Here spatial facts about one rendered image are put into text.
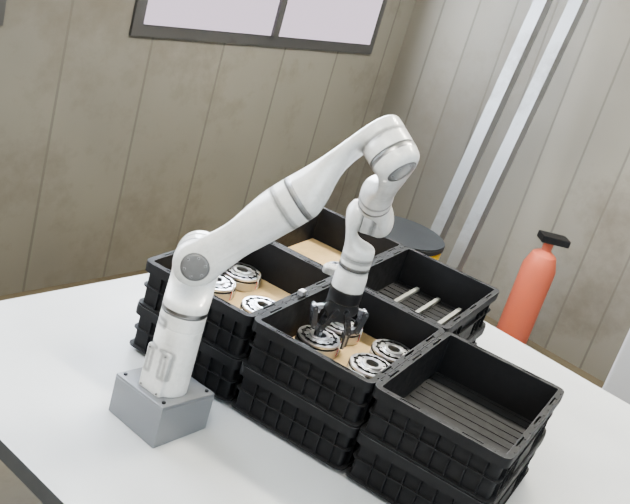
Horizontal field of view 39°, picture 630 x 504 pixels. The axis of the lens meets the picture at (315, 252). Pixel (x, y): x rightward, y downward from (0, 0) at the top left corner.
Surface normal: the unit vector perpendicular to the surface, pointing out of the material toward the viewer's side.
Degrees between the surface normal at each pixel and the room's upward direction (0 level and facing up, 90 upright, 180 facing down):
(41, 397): 0
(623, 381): 90
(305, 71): 90
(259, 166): 90
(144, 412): 90
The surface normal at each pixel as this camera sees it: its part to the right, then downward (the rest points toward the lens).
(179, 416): 0.73, 0.44
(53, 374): 0.27, -0.89
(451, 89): -0.62, 0.13
